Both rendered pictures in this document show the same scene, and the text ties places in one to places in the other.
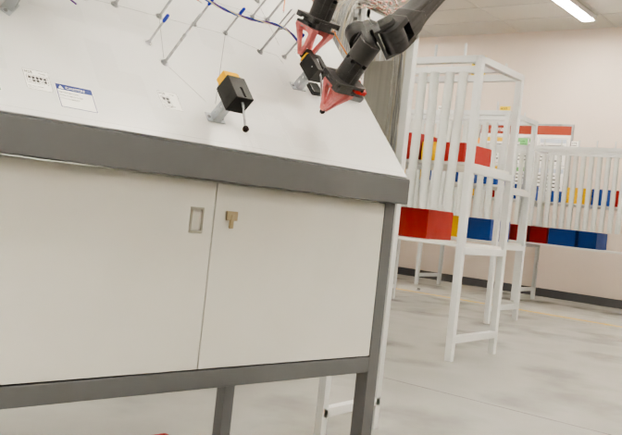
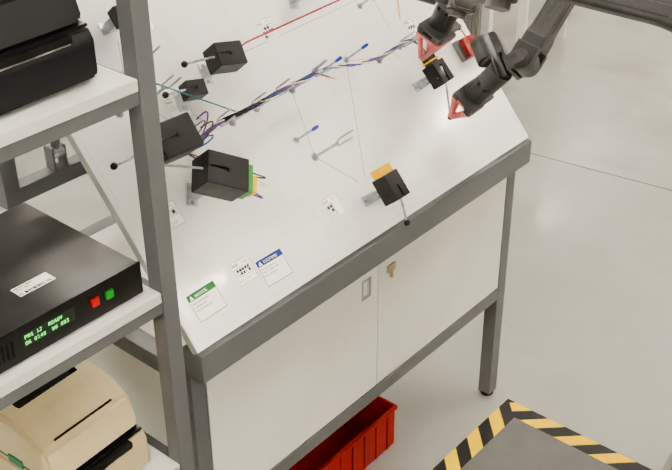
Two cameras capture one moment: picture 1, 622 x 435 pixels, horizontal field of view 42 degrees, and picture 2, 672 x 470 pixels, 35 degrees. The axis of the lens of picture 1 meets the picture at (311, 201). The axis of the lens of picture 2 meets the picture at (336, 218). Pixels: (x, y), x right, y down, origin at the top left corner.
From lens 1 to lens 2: 1.47 m
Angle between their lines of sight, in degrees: 32
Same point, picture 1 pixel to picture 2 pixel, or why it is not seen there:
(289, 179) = (435, 218)
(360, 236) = (488, 205)
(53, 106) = (264, 292)
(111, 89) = (291, 232)
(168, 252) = (350, 324)
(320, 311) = (460, 283)
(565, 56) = not seen: outside the picture
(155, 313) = (345, 369)
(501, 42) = not seen: outside the picture
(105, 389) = (320, 437)
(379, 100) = not seen: outside the picture
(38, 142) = (264, 333)
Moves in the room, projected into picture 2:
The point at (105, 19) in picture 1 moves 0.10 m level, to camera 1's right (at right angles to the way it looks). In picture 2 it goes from (257, 139) to (304, 137)
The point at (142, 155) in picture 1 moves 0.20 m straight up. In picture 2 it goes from (331, 287) to (330, 205)
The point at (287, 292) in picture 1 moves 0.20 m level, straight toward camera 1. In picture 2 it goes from (434, 288) to (450, 335)
